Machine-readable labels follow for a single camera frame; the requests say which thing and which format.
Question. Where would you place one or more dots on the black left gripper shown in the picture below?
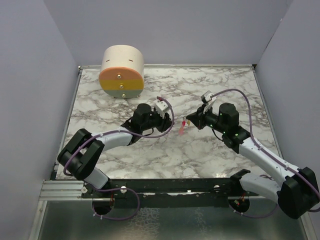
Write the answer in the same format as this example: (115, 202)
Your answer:
(165, 123)

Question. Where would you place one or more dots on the round three-drawer storage box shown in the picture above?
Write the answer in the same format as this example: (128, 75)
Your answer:
(122, 72)

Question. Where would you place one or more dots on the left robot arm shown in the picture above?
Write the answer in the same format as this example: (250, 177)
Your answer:
(82, 152)

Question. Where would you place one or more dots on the aluminium table frame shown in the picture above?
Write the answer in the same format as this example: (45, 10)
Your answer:
(63, 214)

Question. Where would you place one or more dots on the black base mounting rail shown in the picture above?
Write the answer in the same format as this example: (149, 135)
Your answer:
(169, 193)

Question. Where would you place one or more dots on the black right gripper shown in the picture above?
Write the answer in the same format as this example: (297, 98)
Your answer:
(198, 118)

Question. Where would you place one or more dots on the pink strap keyring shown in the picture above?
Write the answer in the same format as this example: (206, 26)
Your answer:
(182, 127)

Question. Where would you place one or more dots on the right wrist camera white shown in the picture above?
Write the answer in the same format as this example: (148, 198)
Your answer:
(208, 100)

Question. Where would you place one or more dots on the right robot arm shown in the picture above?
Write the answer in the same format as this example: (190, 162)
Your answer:
(294, 189)

